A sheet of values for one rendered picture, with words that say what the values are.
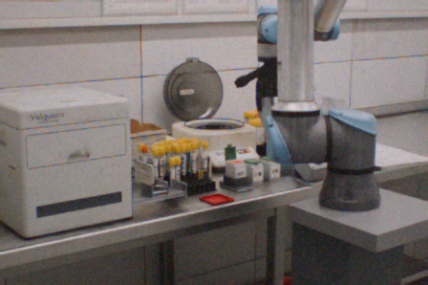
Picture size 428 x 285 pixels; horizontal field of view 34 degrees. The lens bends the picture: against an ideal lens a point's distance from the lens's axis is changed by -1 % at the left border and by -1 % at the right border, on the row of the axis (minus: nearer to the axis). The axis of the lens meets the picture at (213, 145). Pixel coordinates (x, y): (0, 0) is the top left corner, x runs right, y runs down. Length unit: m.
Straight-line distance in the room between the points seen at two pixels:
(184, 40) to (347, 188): 1.04
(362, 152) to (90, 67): 1.03
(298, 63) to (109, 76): 0.91
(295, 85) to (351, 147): 0.20
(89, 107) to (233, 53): 1.12
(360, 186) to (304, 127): 0.20
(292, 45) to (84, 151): 0.54
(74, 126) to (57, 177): 0.12
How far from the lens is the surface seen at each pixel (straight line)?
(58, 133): 1.64
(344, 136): 1.69
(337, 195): 1.73
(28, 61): 2.28
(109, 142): 1.70
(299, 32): 1.67
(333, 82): 3.06
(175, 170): 1.93
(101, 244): 1.71
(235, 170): 2.00
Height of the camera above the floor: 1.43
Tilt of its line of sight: 12 degrees down
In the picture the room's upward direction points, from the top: straight up
